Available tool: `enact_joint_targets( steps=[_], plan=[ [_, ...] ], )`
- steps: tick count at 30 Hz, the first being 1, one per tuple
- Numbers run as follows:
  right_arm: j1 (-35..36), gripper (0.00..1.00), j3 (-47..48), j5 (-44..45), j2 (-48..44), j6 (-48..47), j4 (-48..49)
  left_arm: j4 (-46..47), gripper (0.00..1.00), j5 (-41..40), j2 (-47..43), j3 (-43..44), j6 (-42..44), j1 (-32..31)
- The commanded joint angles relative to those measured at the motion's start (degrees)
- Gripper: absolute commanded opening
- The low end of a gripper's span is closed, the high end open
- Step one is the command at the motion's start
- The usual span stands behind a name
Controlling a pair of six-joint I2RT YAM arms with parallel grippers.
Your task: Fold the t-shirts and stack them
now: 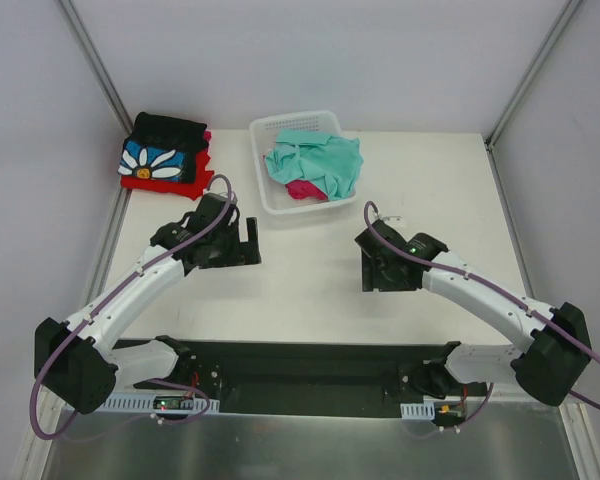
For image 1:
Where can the white plastic basket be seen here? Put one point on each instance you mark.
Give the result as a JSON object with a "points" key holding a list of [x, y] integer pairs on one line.
{"points": [[263, 132]]}

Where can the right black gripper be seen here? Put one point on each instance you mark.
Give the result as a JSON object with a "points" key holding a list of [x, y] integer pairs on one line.
{"points": [[371, 275]]}

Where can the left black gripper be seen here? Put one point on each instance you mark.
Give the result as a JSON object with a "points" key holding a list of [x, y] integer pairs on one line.
{"points": [[248, 247]]}

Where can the teal t shirt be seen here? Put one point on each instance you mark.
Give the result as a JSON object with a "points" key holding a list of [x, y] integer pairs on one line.
{"points": [[331, 162]]}

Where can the left aluminium frame post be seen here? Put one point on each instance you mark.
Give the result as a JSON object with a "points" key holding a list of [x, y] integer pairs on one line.
{"points": [[88, 48]]}

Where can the magenta t shirt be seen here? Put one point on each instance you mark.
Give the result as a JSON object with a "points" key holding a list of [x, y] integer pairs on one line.
{"points": [[302, 189]]}

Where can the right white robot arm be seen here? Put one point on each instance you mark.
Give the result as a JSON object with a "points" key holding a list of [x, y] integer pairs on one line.
{"points": [[546, 349]]}

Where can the pink folded t shirt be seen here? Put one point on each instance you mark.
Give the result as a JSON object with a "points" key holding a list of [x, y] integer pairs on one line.
{"points": [[207, 137]]}

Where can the red folded t shirt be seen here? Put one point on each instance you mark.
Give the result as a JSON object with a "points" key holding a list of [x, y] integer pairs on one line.
{"points": [[191, 190]]}

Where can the right aluminium frame post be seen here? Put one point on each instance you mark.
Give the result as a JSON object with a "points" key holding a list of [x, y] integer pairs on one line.
{"points": [[557, 30]]}

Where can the right white cable duct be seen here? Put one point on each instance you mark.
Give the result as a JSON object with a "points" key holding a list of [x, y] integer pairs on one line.
{"points": [[424, 411]]}

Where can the aluminium frame post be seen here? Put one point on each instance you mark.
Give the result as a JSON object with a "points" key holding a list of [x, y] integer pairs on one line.
{"points": [[557, 30], [88, 48]]}

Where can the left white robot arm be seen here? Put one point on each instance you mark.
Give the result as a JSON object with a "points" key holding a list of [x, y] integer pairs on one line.
{"points": [[78, 359]]}

